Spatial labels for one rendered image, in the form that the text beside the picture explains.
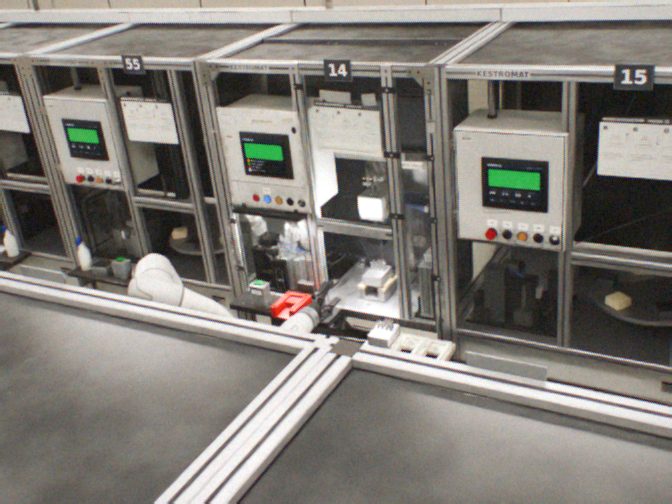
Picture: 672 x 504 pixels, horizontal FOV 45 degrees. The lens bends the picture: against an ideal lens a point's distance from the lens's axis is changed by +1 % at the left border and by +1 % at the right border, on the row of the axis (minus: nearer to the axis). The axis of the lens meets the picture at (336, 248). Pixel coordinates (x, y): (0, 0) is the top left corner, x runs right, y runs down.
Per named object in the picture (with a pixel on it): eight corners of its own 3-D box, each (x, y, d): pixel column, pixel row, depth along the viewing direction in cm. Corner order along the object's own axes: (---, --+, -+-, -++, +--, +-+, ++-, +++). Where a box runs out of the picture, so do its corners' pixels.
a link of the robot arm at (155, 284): (185, 290, 292) (182, 274, 304) (135, 277, 286) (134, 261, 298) (173, 321, 296) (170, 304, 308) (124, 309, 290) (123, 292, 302)
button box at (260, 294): (251, 307, 380) (248, 285, 375) (261, 299, 386) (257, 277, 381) (266, 310, 377) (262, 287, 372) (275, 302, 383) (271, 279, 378)
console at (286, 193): (228, 206, 374) (212, 109, 354) (262, 184, 396) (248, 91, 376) (307, 216, 354) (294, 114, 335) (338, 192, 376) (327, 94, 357)
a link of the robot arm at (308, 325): (298, 305, 319) (284, 325, 327) (277, 325, 307) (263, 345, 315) (319, 323, 317) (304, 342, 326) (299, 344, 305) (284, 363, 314)
